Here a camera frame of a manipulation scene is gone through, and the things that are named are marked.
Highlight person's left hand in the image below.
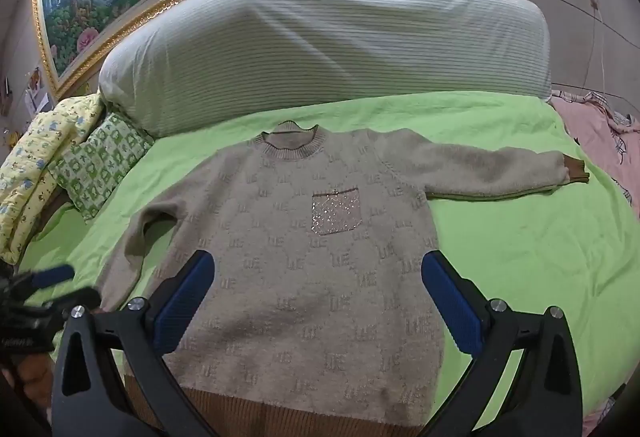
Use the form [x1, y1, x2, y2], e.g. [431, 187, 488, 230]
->
[10, 353, 55, 424]

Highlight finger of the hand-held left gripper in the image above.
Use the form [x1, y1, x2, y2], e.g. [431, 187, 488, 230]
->
[30, 286, 102, 315]
[27, 265, 76, 291]

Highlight large striped white pillow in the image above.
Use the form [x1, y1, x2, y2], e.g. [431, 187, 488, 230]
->
[98, 0, 552, 139]

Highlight green patterned pillow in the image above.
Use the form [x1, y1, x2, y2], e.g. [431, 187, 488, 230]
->
[54, 111, 155, 223]

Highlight beige knit sweater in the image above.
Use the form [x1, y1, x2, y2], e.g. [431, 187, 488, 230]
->
[97, 119, 591, 437]

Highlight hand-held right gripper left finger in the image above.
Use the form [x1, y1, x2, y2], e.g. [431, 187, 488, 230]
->
[51, 250, 221, 437]

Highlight wall socket with cable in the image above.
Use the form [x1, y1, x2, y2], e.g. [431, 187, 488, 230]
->
[582, 0, 608, 92]

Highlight yellow printed quilt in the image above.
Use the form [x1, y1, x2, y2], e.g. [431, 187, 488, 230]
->
[0, 93, 106, 264]

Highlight pink printed blanket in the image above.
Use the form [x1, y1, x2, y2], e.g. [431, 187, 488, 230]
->
[549, 89, 640, 222]

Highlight wall stickers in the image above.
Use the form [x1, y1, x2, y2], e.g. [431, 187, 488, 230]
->
[0, 67, 53, 118]

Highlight green bed sheet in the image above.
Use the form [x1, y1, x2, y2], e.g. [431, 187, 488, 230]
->
[20, 90, 640, 433]

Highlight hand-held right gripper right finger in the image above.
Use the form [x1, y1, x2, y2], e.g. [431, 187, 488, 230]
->
[417, 251, 585, 437]

